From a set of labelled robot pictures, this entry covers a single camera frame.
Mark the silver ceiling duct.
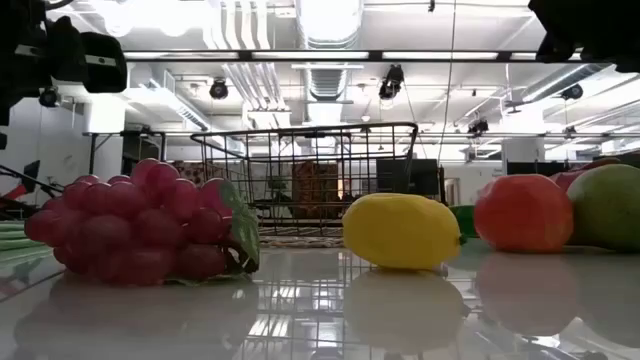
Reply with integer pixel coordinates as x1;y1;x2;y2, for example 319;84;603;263
294;0;365;104

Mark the brown patterned panel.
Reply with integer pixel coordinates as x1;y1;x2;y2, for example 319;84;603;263
292;160;341;220

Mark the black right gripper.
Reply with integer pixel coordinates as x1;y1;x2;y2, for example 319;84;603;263
527;0;640;74

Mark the woven wicker basket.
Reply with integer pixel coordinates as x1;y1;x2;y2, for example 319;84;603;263
257;234;346;250

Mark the green pear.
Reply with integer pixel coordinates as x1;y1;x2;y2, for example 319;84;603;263
566;163;640;253

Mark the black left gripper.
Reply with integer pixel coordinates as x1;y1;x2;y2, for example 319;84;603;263
0;0;129;126

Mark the red and black machine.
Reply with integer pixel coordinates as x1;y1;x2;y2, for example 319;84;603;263
0;159;65;221

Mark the red pepper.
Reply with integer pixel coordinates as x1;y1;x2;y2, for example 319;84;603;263
448;173;575;253

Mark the black cabinet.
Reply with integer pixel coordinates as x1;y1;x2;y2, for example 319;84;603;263
506;159;571;176

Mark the black overhead crossbar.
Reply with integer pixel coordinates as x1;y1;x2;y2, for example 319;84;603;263
122;48;640;65

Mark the black folding table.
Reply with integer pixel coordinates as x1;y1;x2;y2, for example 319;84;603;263
82;130;167;175

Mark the black monitor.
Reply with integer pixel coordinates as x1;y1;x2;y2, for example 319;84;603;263
375;158;441;197

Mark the black wire basket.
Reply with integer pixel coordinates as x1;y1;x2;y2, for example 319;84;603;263
189;121;420;238

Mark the yellow lemon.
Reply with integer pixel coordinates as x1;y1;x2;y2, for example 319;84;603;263
342;192;464;271

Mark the red grape bunch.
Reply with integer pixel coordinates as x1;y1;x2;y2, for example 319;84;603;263
23;157;261;287

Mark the pink dragon fruit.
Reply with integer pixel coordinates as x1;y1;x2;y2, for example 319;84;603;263
548;156;624;194

